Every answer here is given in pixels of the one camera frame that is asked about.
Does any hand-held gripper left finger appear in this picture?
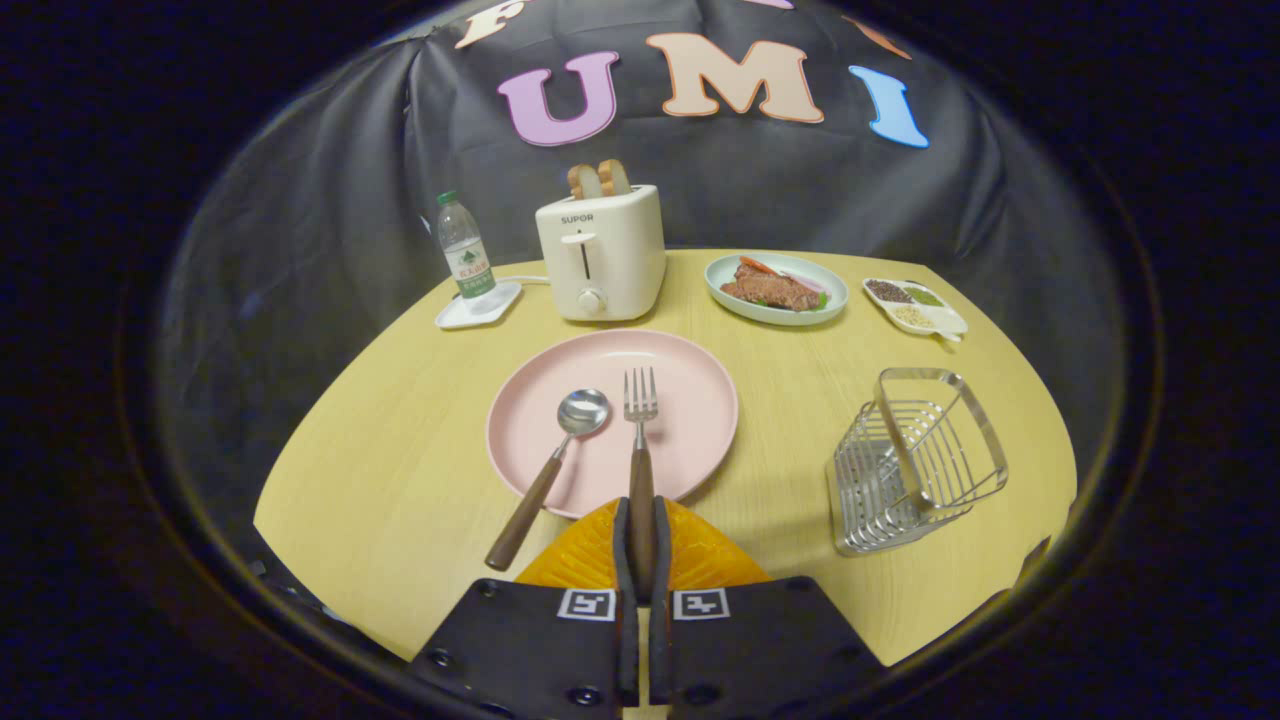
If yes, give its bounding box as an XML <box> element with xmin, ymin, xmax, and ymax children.
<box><xmin>408</xmin><ymin>497</ymin><xmax>640</xmax><ymax>720</ymax></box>

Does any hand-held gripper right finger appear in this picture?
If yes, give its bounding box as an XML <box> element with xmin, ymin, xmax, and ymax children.
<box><xmin>648</xmin><ymin>496</ymin><xmax>887</xmax><ymax>720</ymax></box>

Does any wooden handled fork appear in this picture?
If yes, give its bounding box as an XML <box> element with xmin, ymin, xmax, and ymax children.
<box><xmin>623</xmin><ymin>367</ymin><xmax>660</xmax><ymax>601</ymax></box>

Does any pink plate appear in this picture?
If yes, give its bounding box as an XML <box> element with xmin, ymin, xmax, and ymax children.
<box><xmin>486</xmin><ymin>329</ymin><xmax>740</xmax><ymax>521</ymax></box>

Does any pale green plate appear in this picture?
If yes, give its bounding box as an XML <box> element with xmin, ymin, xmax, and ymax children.
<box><xmin>704</xmin><ymin>252</ymin><xmax>850</xmax><ymax>327</ymax></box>

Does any white square coaster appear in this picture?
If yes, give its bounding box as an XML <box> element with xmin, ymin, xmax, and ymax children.
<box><xmin>435</xmin><ymin>281</ymin><xmax>524</xmax><ymax>331</ymax></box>

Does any steak with vegetables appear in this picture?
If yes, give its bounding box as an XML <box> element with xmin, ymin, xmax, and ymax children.
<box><xmin>719</xmin><ymin>256</ymin><xmax>831</xmax><ymax>313</ymax></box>

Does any white toaster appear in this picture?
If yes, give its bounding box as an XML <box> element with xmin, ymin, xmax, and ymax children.
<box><xmin>534</xmin><ymin>184</ymin><xmax>668</xmax><ymax>323</ymax></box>

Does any plastic water bottle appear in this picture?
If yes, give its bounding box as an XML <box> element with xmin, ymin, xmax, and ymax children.
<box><xmin>436</xmin><ymin>191</ymin><xmax>497</xmax><ymax>301</ymax></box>

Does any white divided condiment dish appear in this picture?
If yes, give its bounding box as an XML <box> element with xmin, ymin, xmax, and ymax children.
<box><xmin>862</xmin><ymin>277</ymin><xmax>969</xmax><ymax>344</ymax></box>

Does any black backdrop cloth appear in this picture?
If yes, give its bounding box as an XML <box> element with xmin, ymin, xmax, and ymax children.
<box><xmin>150</xmin><ymin>0</ymin><xmax>1131</xmax><ymax>561</ymax></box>

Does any wooden handled spoon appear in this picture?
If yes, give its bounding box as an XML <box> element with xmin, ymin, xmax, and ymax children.
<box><xmin>485</xmin><ymin>388</ymin><xmax>611</xmax><ymax>572</ymax></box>

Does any wire cutlery rack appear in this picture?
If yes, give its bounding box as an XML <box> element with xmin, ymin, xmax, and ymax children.
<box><xmin>826</xmin><ymin>367</ymin><xmax>1010</xmax><ymax>557</ymax></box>

